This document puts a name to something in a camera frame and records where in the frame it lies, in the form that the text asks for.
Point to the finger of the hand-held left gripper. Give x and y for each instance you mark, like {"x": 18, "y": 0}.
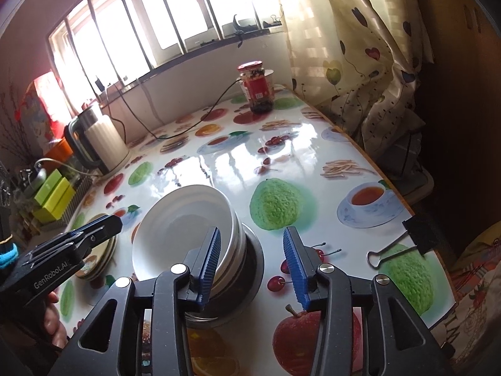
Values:
{"x": 100, "y": 229}

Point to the orange container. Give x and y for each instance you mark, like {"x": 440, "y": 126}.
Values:
{"x": 58, "y": 149}

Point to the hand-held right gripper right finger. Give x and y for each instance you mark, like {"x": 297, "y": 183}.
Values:
{"x": 295, "y": 270}

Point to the barred window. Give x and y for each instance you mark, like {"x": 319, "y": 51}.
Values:
{"x": 164, "y": 15}

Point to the cream electric kettle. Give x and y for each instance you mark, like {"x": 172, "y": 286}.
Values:
{"x": 105, "y": 141}

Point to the food print tablecloth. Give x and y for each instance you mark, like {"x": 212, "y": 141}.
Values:
{"x": 274, "y": 164}

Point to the cream plate brown blue pattern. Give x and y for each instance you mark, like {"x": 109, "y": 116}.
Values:
{"x": 103, "y": 271}
{"x": 92, "y": 263}

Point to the green cardboard box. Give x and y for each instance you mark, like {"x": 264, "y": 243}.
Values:
{"x": 49, "y": 186}

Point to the white bowl blue pattern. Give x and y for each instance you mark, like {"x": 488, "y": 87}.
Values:
{"x": 237, "y": 239}

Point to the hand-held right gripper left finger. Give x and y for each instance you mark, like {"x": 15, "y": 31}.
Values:
{"x": 211, "y": 270}

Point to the small black object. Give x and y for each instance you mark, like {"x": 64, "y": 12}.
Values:
{"x": 238, "y": 27}

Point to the dried branches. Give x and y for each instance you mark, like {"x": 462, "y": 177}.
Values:
{"x": 13, "y": 129}

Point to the yellow-green cardboard box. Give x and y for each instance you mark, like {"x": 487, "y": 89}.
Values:
{"x": 58, "y": 202}

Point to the glass jar red label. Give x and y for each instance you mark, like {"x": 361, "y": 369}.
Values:
{"x": 256, "y": 86}

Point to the plain white bowl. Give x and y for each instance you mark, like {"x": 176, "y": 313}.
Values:
{"x": 176, "y": 227}

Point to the stainless steel bowl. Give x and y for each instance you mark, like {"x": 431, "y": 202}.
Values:
{"x": 247, "y": 282}

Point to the printed blanket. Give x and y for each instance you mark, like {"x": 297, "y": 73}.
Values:
{"x": 477, "y": 301}

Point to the red patterned gift bag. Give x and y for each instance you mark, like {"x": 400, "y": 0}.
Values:
{"x": 39, "y": 105}

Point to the heart print curtain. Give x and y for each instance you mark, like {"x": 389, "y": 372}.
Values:
{"x": 352, "y": 66}

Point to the grey striped tray box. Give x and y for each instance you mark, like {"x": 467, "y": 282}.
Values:
{"x": 80, "y": 199}

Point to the person's left hand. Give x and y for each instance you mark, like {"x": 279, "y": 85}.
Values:
{"x": 54, "y": 317}

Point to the black binder clip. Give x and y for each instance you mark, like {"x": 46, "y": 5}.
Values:
{"x": 422, "y": 235}

